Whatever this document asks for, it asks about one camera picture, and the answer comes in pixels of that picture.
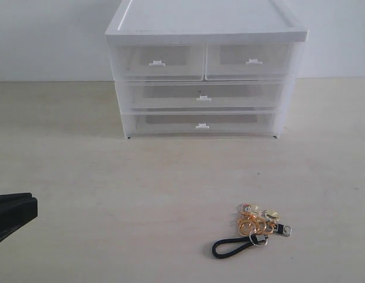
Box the gold keychain with black strap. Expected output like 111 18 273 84
212 203 292 259

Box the small drawer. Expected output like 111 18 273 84
110 45 205 82
206 43 291 80

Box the white translucent drawer cabinet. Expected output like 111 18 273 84
105 1 308 139

